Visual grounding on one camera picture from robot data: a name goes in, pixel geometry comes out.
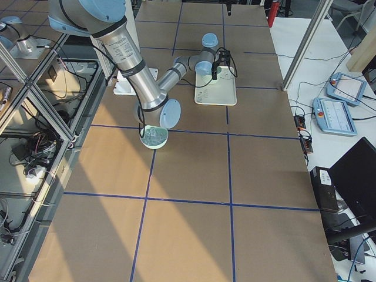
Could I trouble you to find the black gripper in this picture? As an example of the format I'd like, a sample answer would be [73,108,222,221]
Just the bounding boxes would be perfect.
[211,0,232,80]

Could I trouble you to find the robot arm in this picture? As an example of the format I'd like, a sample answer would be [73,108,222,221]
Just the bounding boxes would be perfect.
[49,0,219,129]

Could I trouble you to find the cream bear tray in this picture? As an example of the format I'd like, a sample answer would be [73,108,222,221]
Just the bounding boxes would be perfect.
[194,66,237,106]

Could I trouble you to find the red fire extinguisher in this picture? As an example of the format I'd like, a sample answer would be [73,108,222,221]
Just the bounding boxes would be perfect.
[267,0,280,28]

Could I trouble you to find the green bowl with ice cubes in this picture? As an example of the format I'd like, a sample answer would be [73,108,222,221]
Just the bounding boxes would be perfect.
[140,125,169,150]

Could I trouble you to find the blue teach pendant far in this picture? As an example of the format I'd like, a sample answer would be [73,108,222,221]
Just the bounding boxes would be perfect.
[326,72,367,106]

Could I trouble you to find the blue teach pendant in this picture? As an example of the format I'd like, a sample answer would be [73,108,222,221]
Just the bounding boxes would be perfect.
[313,98,357,136]
[326,72,367,106]

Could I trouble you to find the blue teach pendant near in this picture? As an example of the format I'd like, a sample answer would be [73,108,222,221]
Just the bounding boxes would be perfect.
[313,98,357,136]

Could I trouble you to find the black desktop box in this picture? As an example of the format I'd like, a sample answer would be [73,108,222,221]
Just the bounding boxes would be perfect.
[310,166,338,213]

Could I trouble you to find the black laptop computer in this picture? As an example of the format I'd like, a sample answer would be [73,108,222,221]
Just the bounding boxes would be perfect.
[329,137,375,220]

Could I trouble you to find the aluminium frame rail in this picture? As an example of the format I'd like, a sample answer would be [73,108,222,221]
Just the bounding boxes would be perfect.
[281,0,333,91]

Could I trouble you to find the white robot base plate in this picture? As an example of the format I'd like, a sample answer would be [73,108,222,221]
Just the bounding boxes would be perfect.
[113,66,159,96]

